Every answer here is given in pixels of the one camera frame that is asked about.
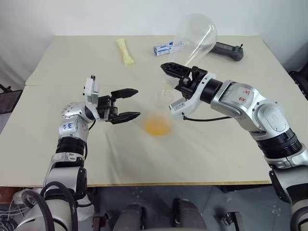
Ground thin white wires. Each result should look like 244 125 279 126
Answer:
0 203 27 231

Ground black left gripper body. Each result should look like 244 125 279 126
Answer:
97 94 119 124

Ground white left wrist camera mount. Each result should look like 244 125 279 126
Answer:
82 75 101 120

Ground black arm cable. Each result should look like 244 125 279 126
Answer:
82 119 97 160
182 115 238 122

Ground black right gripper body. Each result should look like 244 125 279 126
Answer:
176 66 208 98

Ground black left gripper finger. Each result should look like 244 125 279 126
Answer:
110 88 139 100
111 111 141 125

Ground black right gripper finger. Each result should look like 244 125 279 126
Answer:
160 62 193 80

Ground clear cup with orange liquid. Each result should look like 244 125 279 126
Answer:
142 90 176 137

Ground blue and white box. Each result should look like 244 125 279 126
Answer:
153 41 175 57

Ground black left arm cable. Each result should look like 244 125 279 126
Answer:
82 119 97 160

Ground dark grey remote controller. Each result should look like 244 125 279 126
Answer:
208 41 244 62

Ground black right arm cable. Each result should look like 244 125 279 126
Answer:
182 115 238 122

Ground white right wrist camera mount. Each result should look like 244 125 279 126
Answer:
168 72 215 120

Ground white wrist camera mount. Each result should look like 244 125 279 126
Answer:
168 72 215 120
82 75 101 120

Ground pale yellow tube packet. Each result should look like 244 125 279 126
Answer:
115 38 136 66

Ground black tripod stand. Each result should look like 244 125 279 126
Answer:
0 82 12 94

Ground large clear conical flask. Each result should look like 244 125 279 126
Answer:
159 13 218 97

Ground dark rounded shape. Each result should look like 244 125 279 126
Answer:
171 198 208 231
118 203 148 231

